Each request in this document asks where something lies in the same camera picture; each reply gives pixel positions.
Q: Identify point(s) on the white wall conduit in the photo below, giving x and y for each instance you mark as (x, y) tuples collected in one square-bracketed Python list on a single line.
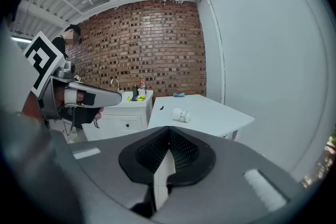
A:
[(216, 47)]

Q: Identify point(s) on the person's left hand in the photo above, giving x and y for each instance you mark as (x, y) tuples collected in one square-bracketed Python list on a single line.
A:
[(86, 116)]

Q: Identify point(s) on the small black clip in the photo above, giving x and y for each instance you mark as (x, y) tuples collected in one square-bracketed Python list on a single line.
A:
[(161, 107)]

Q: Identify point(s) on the white sink cabinet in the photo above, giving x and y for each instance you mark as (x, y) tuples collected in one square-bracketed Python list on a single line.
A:
[(123, 118)]

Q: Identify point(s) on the pile of yellow snack packets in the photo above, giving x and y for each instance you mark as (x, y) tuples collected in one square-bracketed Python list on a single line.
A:
[(141, 97)]

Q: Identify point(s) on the white mug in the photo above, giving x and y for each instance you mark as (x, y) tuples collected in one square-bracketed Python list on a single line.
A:
[(142, 92)]

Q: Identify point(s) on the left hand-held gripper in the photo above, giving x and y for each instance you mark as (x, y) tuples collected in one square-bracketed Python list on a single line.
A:
[(42, 60)]

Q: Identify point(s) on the person's left forearm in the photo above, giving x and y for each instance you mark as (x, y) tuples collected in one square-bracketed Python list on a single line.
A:
[(30, 110)]

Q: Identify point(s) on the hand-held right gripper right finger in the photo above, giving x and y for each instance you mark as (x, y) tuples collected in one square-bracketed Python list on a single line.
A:
[(231, 165)]

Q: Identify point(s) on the blue bow-shaped object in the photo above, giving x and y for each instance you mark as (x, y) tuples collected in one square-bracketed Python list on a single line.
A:
[(179, 95)]

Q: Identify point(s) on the chrome faucet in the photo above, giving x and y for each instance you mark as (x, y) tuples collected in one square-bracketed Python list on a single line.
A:
[(114, 82)]

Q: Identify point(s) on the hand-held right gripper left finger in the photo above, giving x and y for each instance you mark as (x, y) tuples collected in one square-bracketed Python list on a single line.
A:
[(105, 160)]

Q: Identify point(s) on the black soap dispenser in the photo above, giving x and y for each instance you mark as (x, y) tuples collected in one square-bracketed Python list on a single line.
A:
[(135, 91)]

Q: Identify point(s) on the red label bottle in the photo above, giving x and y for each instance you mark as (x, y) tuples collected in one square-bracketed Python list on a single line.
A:
[(142, 83)]

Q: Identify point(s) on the black framed window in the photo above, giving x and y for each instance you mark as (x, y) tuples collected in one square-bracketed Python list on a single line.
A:
[(323, 162)]

